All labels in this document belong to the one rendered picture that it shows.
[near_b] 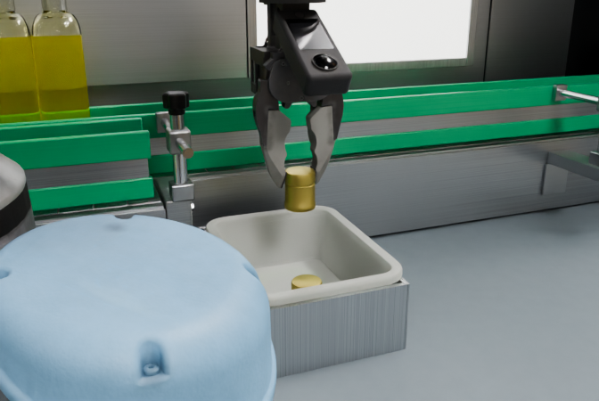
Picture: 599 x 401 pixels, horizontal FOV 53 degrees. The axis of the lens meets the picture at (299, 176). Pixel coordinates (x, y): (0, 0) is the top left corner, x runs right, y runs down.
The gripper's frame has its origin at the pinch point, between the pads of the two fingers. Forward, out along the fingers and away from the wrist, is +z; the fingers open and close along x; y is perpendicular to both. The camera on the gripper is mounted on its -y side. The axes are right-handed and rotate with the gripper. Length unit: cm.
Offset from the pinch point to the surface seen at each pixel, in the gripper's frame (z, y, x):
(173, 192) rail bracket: 2.0, 5.1, 13.5
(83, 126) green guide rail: -4.2, 14.9, 22.5
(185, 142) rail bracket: -4.2, 3.2, 11.9
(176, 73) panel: -7.2, 33.6, 8.5
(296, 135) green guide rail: 0.0, 18.1, -5.7
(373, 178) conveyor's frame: 7.2, 16.2, -17.0
